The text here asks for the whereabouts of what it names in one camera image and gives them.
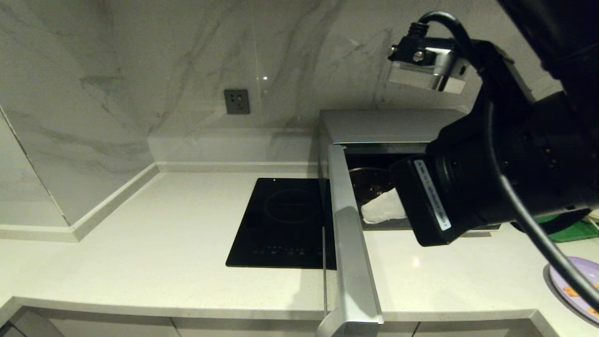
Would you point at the silver Panasonic microwave oven body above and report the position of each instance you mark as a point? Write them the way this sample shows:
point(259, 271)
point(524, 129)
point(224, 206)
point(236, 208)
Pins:
point(374, 125)

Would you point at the grey corner cabinet panel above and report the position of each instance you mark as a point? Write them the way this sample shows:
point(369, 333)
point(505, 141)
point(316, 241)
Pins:
point(32, 327)

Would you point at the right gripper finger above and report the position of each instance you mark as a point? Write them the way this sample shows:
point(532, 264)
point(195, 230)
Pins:
point(383, 208)

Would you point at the purple plastic plate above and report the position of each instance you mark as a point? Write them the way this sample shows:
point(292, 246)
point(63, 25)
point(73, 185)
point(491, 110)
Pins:
point(575, 276)

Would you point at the grey cabinet door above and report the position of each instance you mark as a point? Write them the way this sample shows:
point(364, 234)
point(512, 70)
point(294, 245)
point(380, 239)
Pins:
point(468, 330)

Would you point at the black induction cooktop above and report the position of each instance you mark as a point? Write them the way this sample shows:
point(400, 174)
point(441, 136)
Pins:
point(281, 224)

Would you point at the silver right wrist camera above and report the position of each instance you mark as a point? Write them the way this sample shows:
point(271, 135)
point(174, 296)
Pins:
point(430, 68)

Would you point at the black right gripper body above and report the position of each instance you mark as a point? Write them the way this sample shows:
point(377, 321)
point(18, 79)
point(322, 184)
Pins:
point(421, 206)

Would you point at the microwave door with dark glass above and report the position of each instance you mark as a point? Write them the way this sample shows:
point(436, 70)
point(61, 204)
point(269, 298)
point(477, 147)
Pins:
point(351, 262)

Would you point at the grey single wall socket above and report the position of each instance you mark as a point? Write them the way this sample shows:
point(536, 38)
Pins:
point(236, 101)

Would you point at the green plastic tray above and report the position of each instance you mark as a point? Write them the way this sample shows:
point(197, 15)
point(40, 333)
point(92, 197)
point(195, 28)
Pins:
point(573, 229)

